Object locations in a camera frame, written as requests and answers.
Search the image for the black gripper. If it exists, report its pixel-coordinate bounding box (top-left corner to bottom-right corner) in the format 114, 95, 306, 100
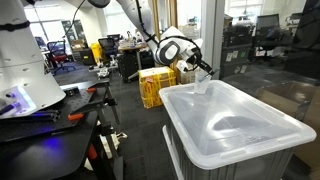
184, 49, 216, 77

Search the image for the clear plastic cup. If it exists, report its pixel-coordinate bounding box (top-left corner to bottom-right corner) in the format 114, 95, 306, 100
194, 71, 212, 95

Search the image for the dark storage shelf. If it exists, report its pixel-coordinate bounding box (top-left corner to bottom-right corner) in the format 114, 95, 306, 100
222, 14, 254, 79

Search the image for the large clear plastic bin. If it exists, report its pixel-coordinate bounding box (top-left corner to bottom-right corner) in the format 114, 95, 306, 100
158, 79, 318, 171

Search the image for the yellow cardboard box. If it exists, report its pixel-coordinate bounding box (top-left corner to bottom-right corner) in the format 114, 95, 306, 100
138, 65, 177, 109

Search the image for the black mesh office chair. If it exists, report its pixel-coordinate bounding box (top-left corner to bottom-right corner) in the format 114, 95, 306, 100
253, 13, 294, 63

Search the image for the cluttered desk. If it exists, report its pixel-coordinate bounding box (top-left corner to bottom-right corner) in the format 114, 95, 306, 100
117, 31, 158, 84

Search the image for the large open cardboard box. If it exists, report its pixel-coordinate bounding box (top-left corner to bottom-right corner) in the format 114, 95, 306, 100
256, 81, 320, 168

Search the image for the grey floor equipment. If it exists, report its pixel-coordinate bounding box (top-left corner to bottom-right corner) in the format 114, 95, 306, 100
88, 64, 112, 80

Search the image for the yellow bin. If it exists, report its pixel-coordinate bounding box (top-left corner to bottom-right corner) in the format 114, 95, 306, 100
90, 42, 104, 64

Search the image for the grey plastic crate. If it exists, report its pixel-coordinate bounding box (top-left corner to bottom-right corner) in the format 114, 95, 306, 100
162, 124, 296, 180

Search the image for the black orange bar clamp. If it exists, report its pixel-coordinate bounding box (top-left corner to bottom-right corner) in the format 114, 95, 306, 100
66, 96, 118, 122
61, 85, 98, 98
86, 143, 99, 162

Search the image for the black low cabinet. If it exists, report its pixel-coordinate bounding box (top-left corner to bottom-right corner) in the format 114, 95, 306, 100
79, 48, 98, 67

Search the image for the red office chair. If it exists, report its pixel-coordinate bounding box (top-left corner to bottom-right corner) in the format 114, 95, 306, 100
46, 39, 77, 76

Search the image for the black perforated table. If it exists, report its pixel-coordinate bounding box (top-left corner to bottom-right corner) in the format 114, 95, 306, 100
0, 78, 124, 180

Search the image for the glass partition post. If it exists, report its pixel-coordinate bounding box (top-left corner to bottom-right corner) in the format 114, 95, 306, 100
200, 0, 227, 81

